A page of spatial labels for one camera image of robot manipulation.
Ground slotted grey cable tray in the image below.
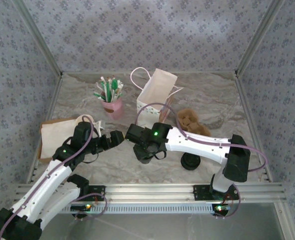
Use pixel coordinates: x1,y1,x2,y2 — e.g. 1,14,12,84
59,203,217,215

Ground aluminium frame post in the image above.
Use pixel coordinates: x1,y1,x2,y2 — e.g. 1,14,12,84
234,0,287,77
12,0,64,78

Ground wide aluminium frame rail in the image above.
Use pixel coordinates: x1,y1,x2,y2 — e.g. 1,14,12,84
13,182,288,204

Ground pink straw holder cup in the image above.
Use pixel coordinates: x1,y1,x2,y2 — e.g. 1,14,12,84
102,96,125,120

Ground black and white paper cup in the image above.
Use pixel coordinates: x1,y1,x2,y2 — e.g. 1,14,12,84
76,114,95,126

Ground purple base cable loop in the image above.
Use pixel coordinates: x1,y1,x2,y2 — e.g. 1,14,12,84
73,192,109,222
213,183,243,220

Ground green-lit controller board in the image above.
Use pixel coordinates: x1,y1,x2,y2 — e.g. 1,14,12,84
212,204,232,213
70,204,93,211

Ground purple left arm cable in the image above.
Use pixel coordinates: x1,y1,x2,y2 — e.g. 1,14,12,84
0,115,100,240

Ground white paper bag with handles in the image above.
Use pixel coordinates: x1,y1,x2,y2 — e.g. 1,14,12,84
130,66,185,128

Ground black cup lid stack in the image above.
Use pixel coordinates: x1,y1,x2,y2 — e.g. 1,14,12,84
180,151,202,171

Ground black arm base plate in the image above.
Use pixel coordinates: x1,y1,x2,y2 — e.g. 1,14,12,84
60,184,106,202
192,183,240,202

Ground brown pulp cup carrier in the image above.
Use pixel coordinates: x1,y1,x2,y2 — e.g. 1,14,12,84
177,107,212,137

